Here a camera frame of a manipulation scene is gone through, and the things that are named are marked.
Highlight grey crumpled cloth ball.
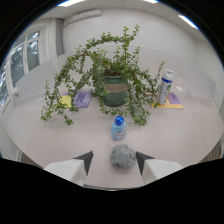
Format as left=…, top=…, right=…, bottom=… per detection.
left=109, top=143, right=138, bottom=169

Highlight small blue-capped bottle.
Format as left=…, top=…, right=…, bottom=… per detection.
left=110, top=115, right=128, bottom=142

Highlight white spray can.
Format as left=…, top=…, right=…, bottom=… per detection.
left=156, top=68, right=175, bottom=106

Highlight green ceramic plant pot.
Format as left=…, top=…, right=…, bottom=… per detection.
left=103, top=74, right=129, bottom=108

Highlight white desk divider panel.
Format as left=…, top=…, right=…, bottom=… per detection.
left=14, top=59, right=58, bottom=100

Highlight trailing green jade plant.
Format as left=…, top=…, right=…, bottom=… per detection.
left=40, top=24, right=166, bottom=127

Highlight grey curtain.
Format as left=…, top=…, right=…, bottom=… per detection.
left=55, top=18, right=65, bottom=58

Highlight window with white frame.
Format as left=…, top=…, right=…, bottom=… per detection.
left=0, top=30, right=42, bottom=108

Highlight white wall air conditioner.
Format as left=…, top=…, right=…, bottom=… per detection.
left=63, top=8, right=103, bottom=28

